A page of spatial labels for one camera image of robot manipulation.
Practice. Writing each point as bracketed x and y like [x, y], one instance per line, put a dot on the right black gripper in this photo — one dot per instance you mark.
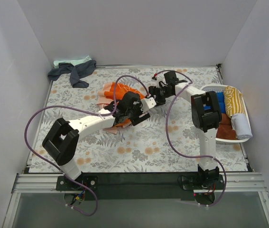
[155, 92]

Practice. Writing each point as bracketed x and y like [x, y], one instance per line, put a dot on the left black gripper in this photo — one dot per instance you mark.
[139, 118]

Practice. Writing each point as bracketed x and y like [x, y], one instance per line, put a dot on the orange peach printed towel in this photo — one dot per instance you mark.
[105, 97]

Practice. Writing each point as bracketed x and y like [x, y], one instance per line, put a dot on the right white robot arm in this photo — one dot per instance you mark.
[206, 116]

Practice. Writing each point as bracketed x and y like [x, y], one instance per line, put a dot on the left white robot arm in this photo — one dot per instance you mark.
[62, 139]

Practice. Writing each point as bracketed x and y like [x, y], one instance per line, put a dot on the floral table mat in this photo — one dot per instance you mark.
[162, 143]

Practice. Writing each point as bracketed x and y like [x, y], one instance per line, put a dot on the white plastic basket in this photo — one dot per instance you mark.
[220, 88]

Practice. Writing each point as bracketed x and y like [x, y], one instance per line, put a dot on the dark grey towel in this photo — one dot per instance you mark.
[76, 72]

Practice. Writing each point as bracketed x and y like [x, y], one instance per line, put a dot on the mint green towel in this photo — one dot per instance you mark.
[73, 62]

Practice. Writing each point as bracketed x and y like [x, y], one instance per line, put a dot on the brown rolled towel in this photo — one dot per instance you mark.
[226, 132]
[226, 120]

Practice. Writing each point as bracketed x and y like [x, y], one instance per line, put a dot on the yellow patterned rolled towel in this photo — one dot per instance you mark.
[233, 101]

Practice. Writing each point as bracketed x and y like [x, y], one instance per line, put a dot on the light blue rolled towel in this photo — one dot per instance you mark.
[241, 126]

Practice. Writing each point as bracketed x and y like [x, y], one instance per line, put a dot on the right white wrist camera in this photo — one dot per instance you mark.
[159, 83]

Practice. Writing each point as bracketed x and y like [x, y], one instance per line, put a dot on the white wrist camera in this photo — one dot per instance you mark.
[140, 111]
[159, 83]

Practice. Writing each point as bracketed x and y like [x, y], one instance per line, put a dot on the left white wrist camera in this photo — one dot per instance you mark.
[140, 111]

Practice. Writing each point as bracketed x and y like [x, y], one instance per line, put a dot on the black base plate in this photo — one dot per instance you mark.
[138, 185]

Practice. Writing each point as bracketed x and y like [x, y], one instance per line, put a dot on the aluminium frame rail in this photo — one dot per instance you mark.
[236, 181]

